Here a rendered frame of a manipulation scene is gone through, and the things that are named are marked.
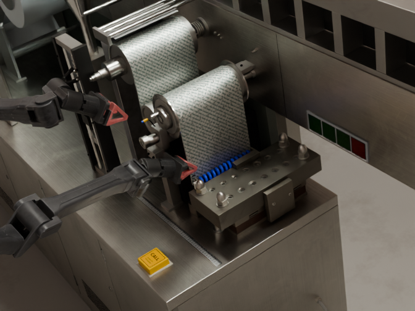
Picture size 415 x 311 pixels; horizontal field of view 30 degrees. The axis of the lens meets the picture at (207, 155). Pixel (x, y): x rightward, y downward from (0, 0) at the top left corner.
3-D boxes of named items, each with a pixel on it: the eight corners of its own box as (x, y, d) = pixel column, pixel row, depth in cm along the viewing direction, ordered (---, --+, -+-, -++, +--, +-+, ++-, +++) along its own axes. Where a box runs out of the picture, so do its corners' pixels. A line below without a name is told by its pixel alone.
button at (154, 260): (138, 263, 233) (136, 258, 232) (157, 252, 236) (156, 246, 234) (150, 275, 228) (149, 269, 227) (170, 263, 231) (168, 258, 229)
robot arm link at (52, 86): (46, 130, 208) (37, 103, 203) (30, 113, 217) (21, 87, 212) (85, 112, 213) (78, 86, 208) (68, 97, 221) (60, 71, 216)
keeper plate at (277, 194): (267, 219, 238) (262, 192, 232) (291, 204, 242) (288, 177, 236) (272, 223, 237) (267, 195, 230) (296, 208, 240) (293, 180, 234)
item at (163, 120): (157, 126, 236) (150, 105, 233) (162, 123, 237) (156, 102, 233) (170, 133, 230) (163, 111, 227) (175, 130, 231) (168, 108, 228)
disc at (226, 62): (220, 90, 252) (217, 52, 242) (222, 89, 252) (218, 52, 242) (248, 111, 243) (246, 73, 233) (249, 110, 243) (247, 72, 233)
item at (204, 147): (192, 184, 242) (181, 137, 231) (250, 152, 251) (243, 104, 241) (192, 185, 242) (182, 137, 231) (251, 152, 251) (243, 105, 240)
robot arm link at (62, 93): (59, 110, 207) (67, 91, 205) (49, 101, 212) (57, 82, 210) (81, 116, 211) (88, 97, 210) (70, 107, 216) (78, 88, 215)
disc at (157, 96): (155, 123, 242) (149, 86, 232) (157, 123, 242) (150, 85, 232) (182, 147, 233) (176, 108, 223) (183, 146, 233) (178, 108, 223)
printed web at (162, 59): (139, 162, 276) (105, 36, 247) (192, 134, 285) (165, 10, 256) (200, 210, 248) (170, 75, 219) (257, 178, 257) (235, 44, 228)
